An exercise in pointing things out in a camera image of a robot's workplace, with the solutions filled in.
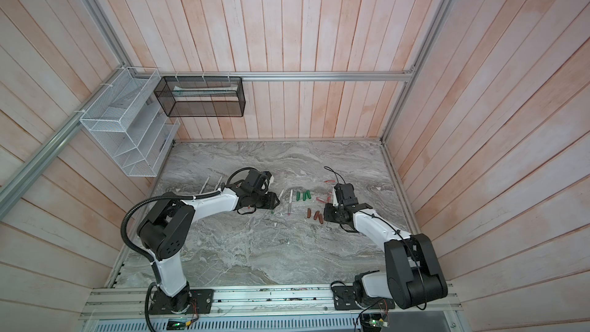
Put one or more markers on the white wire mesh shelf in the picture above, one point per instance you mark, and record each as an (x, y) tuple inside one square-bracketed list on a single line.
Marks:
[(129, 123)]

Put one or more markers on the black wire mesh basket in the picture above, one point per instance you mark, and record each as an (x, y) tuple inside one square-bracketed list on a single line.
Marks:
[(201, 96)]

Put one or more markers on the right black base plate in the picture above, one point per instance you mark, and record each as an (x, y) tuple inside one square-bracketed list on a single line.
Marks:
[(347, 297)]

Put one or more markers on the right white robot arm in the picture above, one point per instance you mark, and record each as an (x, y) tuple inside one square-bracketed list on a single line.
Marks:
[(412, 276)]

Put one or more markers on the horizontal aluminium wall rail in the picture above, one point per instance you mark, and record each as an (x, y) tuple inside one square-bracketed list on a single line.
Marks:
[(299, 76)]

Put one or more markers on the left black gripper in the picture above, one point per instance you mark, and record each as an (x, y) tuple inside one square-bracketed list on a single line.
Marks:
[(271, 201)]

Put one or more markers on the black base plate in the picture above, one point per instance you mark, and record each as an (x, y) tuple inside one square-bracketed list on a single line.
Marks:
[(193, 301), (347, 297)]

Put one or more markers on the green marker pen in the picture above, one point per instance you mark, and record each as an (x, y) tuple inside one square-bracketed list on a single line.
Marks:
[(218, 183)]

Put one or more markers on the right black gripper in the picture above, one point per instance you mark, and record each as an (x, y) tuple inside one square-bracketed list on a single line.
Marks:
[(327, 211)]

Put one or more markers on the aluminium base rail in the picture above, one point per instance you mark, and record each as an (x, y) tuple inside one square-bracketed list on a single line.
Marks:
[(305, 307)]

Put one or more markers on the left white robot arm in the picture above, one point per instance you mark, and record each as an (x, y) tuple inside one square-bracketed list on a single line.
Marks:
[(164, 230)]

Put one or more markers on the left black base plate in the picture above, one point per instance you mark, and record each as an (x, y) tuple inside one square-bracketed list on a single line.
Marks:
[(193, 301)]

